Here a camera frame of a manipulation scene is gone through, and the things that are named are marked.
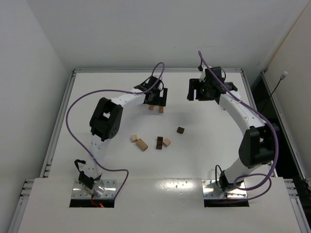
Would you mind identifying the engraved long light wood block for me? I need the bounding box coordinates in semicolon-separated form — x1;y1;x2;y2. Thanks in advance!
136;139;148;151

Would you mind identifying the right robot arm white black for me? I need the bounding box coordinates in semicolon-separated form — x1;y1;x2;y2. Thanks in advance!
187;79;279;191

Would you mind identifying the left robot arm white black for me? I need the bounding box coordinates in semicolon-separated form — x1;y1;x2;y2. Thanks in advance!
66;75;168;181

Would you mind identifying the dark wood arch block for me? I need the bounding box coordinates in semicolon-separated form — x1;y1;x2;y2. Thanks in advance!
156;136;163;150

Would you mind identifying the dark wood cube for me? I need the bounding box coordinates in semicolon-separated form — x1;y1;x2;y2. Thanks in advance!
177;127;185;134

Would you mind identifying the small light wood cube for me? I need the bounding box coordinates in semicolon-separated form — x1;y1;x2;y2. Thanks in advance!
131;134;138;142

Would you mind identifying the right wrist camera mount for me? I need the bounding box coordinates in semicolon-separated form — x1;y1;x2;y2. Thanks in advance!
199;66;225;83

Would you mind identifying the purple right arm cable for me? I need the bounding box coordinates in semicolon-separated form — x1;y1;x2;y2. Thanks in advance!
198;50;280;202

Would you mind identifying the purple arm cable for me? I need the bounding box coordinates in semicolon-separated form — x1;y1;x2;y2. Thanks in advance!
198;50;280;202
66;62;129;202

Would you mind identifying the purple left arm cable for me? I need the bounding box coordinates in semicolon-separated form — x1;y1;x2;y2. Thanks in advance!
66;62;129;202

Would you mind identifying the black cable with white plug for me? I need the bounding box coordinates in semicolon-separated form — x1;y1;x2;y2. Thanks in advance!
269;70;289;97

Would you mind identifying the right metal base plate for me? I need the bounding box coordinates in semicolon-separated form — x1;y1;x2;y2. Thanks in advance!
202;179;247;200

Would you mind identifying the metal base plate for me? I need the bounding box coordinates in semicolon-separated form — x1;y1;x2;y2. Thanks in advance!
202;179;247;200
71;180;117;200

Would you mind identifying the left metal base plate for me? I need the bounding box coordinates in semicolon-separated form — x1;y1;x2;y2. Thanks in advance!
71;180;117;200

